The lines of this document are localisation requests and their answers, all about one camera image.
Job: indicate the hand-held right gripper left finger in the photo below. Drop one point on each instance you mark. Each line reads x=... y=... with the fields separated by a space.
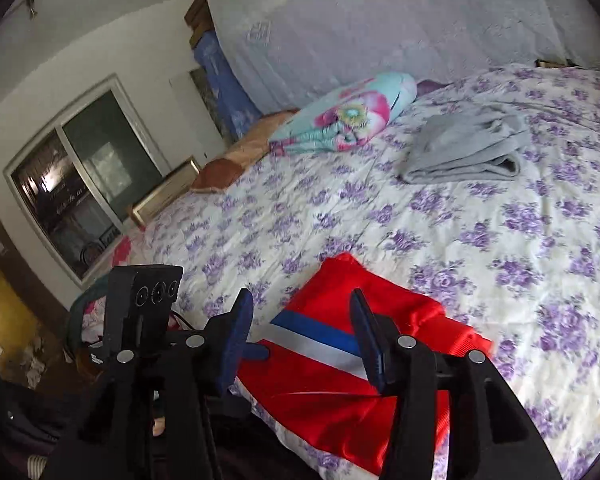
x=235 y=340

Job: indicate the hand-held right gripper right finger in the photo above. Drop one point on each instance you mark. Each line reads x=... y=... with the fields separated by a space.
x=367 y=340

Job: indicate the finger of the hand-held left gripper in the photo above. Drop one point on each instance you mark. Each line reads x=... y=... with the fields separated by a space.
x=257 y=353

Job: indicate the red blue white pants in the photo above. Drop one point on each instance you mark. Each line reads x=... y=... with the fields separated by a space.
x=325 y=400

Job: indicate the folded grey pants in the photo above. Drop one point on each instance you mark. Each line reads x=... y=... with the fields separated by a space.
x=460 y=145

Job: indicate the pink red cloth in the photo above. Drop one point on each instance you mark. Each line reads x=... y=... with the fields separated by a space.
x=122 y=250

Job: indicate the purple floral bed sheet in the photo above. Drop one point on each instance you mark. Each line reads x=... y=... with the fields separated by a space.
x=405 y=230

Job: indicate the sliding glass window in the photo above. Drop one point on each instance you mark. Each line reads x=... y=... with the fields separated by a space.
x=80 y=180

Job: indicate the brown pillow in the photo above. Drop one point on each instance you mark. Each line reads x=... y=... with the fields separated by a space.
x=235 y=160

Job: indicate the folded floral blanket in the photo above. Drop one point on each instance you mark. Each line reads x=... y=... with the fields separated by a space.
x=340 y=115

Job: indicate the blue printed cloth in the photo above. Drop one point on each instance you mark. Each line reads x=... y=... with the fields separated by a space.
x=225 y=80

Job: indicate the wooden headboard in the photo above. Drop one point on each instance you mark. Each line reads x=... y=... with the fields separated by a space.
x=200 y=15

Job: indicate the metal ceiling clip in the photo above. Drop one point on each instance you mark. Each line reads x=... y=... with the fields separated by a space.
x=31 y=7

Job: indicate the lilac lace headboard cover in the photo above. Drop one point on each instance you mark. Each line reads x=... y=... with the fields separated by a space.
x=380 y=20

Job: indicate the gold picture frame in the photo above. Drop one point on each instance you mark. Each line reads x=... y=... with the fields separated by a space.
x=165 y=192

